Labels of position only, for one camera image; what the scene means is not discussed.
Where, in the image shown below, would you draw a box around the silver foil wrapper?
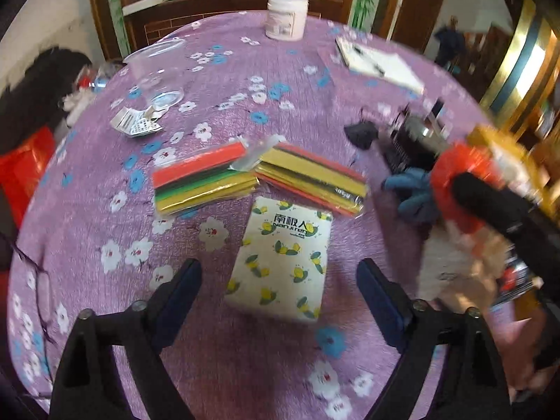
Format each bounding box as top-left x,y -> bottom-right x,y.
109,105 -> 165,138

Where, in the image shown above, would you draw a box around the red plastic sack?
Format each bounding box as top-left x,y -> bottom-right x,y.
0,125 -> 57,228

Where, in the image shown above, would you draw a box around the red plastic bag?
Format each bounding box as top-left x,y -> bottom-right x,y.
429,142 -> 504,235

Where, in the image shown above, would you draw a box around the white paper notepad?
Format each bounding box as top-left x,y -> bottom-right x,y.
335,36 -> 425,95

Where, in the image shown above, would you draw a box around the gold striped pillar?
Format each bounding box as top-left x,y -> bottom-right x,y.
479,0 -> 560,127

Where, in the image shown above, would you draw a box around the yellow cardboard box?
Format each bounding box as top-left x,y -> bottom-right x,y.
466,125 -> 552,202

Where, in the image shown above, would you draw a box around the wooden counter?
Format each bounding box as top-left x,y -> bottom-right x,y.
122,0 -> 346,53

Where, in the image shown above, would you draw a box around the black bag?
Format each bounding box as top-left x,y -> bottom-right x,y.
0,48 -> 95,158

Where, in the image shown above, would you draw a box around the red and white packet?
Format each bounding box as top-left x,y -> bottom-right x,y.
501,256 -> 541,305

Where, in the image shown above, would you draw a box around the thin wire eyeglasses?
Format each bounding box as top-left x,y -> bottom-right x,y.
11,238 -> 57,344

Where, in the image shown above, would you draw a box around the purple floral tablecloth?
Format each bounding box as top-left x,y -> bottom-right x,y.
6,11 -> 543,420

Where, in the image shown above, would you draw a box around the grey-blue knit cloth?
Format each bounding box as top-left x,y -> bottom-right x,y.
382,170 -> 442,225

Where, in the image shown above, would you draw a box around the white plastic jar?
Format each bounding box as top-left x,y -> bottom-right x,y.
265,0 -> 310,41

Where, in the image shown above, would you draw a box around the brown wooden door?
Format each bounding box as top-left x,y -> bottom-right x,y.
385,0 -> 448,53

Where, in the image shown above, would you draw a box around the colourful sponge pack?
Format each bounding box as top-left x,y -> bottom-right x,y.
254,136 -> 370,218
152,138 -> 259,218

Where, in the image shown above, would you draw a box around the clear plastic cup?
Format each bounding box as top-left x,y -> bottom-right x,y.
123,37 -> 187,110

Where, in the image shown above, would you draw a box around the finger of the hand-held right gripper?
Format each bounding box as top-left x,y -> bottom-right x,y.
452,171 -> 560,289

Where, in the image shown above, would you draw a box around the small black plastic part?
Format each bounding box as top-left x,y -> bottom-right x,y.
344,121 -> 379,150

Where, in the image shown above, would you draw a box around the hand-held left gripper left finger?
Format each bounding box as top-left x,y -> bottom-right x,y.
48,258 -> 203,420

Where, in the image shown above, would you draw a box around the white crumpled cloth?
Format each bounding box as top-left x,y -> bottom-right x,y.
61,87 -> 95,114

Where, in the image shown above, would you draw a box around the lemon print tissue pack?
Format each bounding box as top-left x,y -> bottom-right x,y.
224,196 -> 334,324

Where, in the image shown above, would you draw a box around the black pen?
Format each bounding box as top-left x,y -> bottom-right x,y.
352,44 -> 386,75

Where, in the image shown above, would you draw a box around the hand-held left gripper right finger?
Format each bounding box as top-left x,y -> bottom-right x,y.
356,258 -> 512,420

